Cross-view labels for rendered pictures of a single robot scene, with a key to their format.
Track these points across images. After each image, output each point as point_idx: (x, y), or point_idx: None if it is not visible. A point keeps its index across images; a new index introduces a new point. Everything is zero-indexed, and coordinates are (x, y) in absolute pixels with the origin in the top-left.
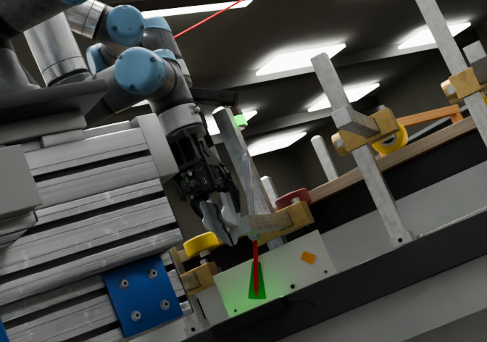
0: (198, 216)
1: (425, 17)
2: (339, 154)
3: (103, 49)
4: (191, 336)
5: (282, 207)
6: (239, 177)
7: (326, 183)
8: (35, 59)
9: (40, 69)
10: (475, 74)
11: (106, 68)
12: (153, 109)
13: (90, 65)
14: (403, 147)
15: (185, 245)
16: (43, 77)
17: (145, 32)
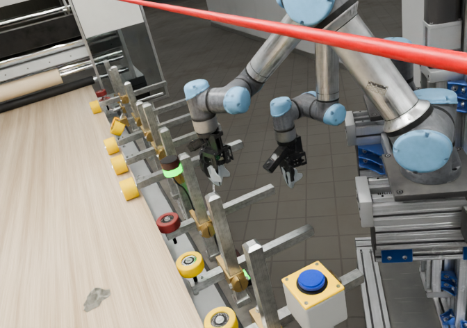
0: (293, 176)
1: (156, 119)
2: (184, 181)
3: (251, 91)
4: (253, 296)
5: (179, 222)
6: (201, 196)
7: (151, 214)
8: (337, 83)
9: (338, 89)
10: (193, 140)
11: (315, 97)
12: (293, 124)
13: (243, 101)
14: (140, 190)
15: (201, 262)
16: (338, 93)
17: (209, 88)
